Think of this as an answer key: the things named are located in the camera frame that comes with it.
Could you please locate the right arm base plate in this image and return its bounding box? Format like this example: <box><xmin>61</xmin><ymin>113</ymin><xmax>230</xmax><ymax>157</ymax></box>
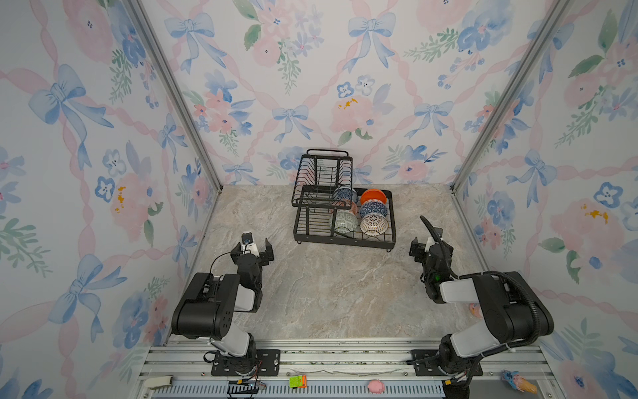
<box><xmin>406</xmin><ymin>349</ymin><xmax>473</xmax><ymax>377</ymax></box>

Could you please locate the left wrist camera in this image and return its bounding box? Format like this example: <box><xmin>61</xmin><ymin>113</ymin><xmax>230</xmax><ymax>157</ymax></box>
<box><xmin>240</xmin><ymin>232</ymin><xmax>259</xmax><ymax>258</ymax></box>

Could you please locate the dark blue patterned bowl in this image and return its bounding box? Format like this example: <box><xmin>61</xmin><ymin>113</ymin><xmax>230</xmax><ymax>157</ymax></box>
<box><xmin>359</xmin><ymin>199</ymin><xmax>388</xmax><ymax>219</ymax></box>

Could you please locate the green orange small toy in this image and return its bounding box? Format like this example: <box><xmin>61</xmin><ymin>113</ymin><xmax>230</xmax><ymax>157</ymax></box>
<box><xmin>288</xmin><ymin>375</ymin><xmax>307</xmax><ymax>389</ymax></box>

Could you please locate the green patterned bowl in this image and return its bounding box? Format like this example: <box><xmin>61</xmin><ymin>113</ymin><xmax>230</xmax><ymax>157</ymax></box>
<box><xmin>334</xmin><ymin>209</ymin><xmax>358</xmax><ymax>234</ymax></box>

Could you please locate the red patterned bowl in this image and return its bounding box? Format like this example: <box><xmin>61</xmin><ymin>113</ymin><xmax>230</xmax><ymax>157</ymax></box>
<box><xmin>348</xmin><ymin>198</ymin><xmax>359</xmax><ymax>215</ymax></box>

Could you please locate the blue floral bowl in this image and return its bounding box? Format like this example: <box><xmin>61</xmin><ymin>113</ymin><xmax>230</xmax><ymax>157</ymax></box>
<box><xmin>332</xmin><ymin>186</ymin><xmax>358</xmax><ymax>201</ymax></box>

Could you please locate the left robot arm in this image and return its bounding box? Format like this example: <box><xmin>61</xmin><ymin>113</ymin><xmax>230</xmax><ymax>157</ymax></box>
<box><xmin>171</xmin><ymin>233</ymin><xmax>275</xmax><ymax>377</ymax></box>

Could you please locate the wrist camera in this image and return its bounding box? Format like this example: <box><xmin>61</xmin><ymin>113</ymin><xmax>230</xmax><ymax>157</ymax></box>
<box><xmin>240</xmin><ymin>232</ymin><xmax>259</xmax><ymax>258</ymax></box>
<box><xmin>425</xmin><ymin>237</ymin><xmax>436</xmax><ymax>253</ymax></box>

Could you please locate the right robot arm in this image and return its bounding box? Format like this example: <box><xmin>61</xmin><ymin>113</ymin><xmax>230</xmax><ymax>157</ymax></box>
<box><xmin>408</xmin><ymin>239</ymin><xmax>554</xmax><ymax>382</ymax></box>

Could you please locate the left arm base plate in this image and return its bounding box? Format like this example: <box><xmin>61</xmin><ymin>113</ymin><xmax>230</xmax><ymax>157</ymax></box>
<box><xmin>204</xmin><ymin>349</ymin><xmax>281</xmax><ymax>377</ymax></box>

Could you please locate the black wire dish rack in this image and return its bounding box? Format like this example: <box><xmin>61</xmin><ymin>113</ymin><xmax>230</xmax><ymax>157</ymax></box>
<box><xmin>292</xmin><ymin>149</ymin><xmax>396</xmax><ymax>253</ymax></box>

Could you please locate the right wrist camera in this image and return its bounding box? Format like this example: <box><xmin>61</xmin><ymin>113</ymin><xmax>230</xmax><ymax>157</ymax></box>
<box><xmin>425</xmin><ymin>237</ymin><xmax>436</xmax><ymax>253</ymax></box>

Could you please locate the pink round toy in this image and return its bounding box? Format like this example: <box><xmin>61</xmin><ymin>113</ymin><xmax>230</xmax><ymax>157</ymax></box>
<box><xmin>367</xmin><ymin>380</ymin><xmax>385</xmax><ymax>394</ymax></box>

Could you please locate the beige small block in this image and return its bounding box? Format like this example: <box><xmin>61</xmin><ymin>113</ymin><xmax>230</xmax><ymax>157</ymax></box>
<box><xmin>144</xmin><ymin>375</ymin><xmax>173</xmax><ymax>390</ymax></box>

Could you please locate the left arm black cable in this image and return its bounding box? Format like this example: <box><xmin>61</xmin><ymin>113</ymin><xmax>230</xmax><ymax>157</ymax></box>
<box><xmin>208</xmin><ymin>250</ymin><xmax>235</xmax><ymax>275</ymax></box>

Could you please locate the orange plastic bowl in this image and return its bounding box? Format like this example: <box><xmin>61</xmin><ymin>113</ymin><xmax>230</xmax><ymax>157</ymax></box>
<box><xmin>360</xmin><ymin>189</ymin><xmax>387</xmax><ymax>205</ymax></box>

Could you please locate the white lattice bowl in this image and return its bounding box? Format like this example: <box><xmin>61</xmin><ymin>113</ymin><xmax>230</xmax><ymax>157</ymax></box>
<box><xmin>360</xmin><ymin>214</ymin><xmax>390</xmax><ymax>237</ymax></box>

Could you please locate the ice cream cone toy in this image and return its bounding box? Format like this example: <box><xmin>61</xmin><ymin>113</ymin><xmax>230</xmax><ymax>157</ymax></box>
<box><xmin>502</xmin><ymin>370</ymin><xmax>538</xmax><ymax>395</ymax></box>

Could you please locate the pink lidded cup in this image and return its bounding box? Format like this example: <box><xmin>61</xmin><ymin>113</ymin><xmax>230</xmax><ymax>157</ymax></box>
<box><xmin>469</xmin><ymin>304</ymin><xmax>483</xmax><ymax>319</ymax></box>

